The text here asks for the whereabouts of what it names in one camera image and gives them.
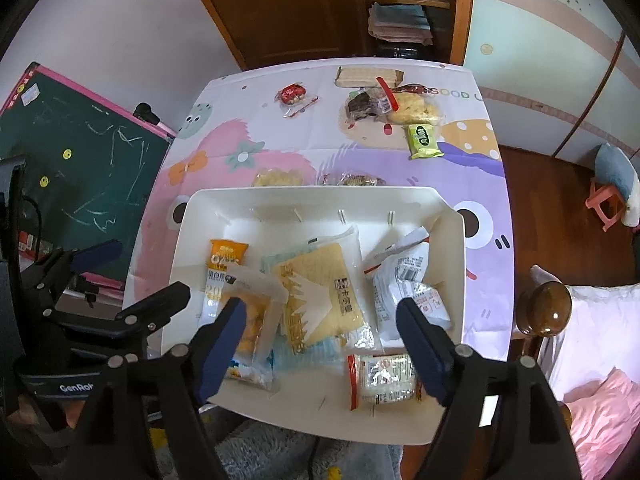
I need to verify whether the orange oats bar packet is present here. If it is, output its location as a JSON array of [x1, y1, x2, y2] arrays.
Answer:
[[198, 238, 248, 326]]

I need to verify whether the wooden shelf cabinet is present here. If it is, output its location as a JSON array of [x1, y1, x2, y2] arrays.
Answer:
[[357, 0, 473, 65]]

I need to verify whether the white red snack packet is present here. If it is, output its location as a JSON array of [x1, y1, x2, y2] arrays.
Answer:
[[363, 226, 452, 346]]

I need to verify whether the dark nut snack packet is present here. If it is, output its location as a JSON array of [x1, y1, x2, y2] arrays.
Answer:
[[318, 172, 386, 186]]

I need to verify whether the pink plastic stool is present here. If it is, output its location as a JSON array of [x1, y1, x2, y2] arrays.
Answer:
[[585, 180, 626, 232]]

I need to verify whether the small green snack packet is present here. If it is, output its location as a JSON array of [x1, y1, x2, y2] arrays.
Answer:
[[406, 124, 444, 159]]

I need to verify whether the yellow biscuit clear bag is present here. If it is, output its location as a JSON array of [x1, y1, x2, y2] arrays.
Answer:
[[221, 264, 288, 390]]

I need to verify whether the yellow puff snack bag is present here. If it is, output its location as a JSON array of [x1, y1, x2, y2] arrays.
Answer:
[[387, 92, 442, 126]]

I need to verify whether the blue white plush pillow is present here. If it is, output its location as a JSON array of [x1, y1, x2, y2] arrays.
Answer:
[[594, 143, 640, 228]]

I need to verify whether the green white snack packet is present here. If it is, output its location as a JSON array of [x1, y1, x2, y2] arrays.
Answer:
[[346, 354, 423, 411]]

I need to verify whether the white bed pillow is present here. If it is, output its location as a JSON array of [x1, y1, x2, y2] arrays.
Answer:
[[529, 264, 639, 403]]

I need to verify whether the green chalkboard pink frame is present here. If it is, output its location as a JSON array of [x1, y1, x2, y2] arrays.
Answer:
[[1, 63, 170, 282]]

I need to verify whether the brown wooden bedpost knob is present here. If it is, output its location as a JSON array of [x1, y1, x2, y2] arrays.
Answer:
[[515, 282, 572, 337]]

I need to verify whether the cartoon printed tablecloth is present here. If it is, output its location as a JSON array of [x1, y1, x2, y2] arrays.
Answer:
[[125, 58, 514, 359]]

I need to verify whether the dark brown snack bag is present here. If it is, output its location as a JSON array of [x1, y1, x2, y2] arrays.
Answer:
[[346, 77, 399, 122]]

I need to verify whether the brown wooden door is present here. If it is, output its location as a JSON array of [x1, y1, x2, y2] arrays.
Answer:
[[201, 0, 368, 70]]

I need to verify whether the small red candy packet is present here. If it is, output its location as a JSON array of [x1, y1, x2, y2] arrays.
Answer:
[[274, 82, 318, 118]]

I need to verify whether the white plastic tray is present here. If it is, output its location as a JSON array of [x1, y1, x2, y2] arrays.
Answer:
[[162, 185, 466, 445]]

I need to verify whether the pink blanket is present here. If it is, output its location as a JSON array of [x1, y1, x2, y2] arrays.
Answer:
[[566, 368, 639, 479]]

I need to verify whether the large yellow cake packet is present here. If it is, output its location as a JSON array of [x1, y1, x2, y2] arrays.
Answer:
[[262, 226, 381, 361]]

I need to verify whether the beige wafer packet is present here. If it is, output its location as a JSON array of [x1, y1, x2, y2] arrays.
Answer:
[[334, 65, 404, 88]]

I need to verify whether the pale yellow snack bag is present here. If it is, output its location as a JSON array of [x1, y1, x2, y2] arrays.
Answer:
[[252, 168, 305, 188]]

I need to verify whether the folded towels stack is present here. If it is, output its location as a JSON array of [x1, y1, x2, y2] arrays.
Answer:
[[368, 3, 433, 46]]

